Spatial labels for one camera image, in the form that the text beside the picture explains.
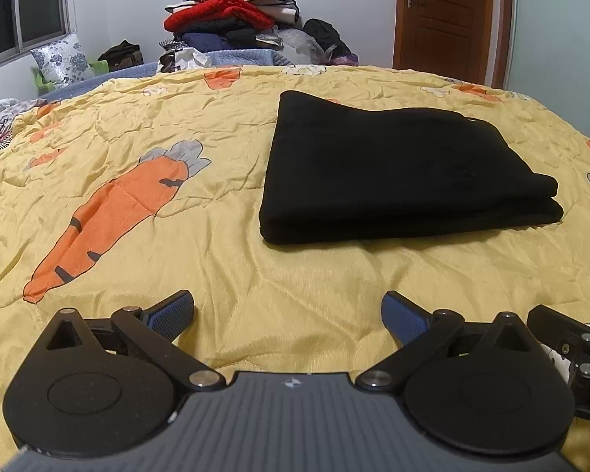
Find brown wooden door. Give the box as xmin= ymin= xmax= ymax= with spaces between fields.
xmin=392 ymin=0 xmax=514 ymax=90

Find pile of clothes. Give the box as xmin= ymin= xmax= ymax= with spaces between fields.
xmin=163 ymin=0 xmax=303 ymax=52

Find frosted glass wardrobe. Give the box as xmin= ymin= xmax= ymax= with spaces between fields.
xmin=504 ymin=0 xmax=590 ymax=146

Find window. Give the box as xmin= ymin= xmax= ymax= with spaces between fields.
xmin=0 ymin=0 xmax=76 ymax=76

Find black white printed cloth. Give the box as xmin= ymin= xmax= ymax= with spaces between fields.
xmin=158 ymin=45 xmax=214 ymax=74

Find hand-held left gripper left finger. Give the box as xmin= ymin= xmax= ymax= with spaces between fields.
xmin=34 ymin=289 xmax=226 ymax=395

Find black pants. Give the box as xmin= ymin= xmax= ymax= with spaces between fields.
xmin=258 ymin=90 xmax=564 ymax=245

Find yellow carrot print quilt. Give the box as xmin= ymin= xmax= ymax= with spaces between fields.
xmin=0 ymin=65 xmax=590 ymax=472

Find floral grey pillow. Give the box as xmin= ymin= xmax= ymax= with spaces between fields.
xmin=29 ymin=32 xmax=98 ymax=87

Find black bag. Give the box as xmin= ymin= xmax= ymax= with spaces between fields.
xmin=302 ymin=18 xmax=352 ymax=57

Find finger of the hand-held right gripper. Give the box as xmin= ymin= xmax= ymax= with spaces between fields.
xmin=526 ymin=271 xmax=590 ymax=424

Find brown bag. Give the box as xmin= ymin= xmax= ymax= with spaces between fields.
xmin=98 ymin=40 xmax=144 ymax=68

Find translucent plastic bag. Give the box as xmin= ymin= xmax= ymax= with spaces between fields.
xmin=275 ymin=28 xmax=325 ymax=65

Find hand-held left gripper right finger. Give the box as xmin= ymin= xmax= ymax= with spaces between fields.
xmin=355 ymin=291 xmax=542 ymax=395

